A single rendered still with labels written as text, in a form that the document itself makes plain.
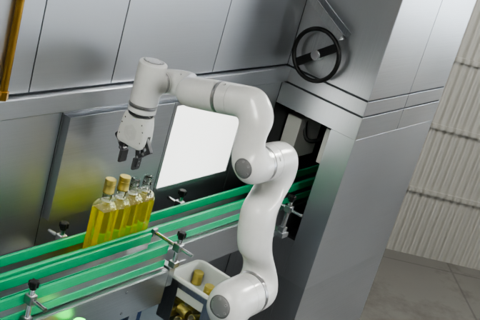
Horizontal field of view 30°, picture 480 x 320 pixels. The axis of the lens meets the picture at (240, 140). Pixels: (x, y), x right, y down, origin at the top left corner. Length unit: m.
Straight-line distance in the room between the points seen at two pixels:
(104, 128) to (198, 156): 0.56
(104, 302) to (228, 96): 0.73
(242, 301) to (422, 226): 3.78
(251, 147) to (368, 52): 1.12
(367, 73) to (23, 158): 1.35
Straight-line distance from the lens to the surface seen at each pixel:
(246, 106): 2.35
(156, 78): 2.57
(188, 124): 3.08
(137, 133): 2.62
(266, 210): 2.39
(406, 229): 6.10
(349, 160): 3.42
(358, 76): 3.35
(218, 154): 3.31
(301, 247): 3.59
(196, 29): 2.95
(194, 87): 2.46
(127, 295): 2.75
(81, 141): 2.70
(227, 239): 3.26
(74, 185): 2.77
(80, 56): 2.60
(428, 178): 5.97
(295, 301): 3.67
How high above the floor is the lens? 2.43
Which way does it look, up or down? 20 degrees down
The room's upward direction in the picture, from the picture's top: 16 degrees clockwise
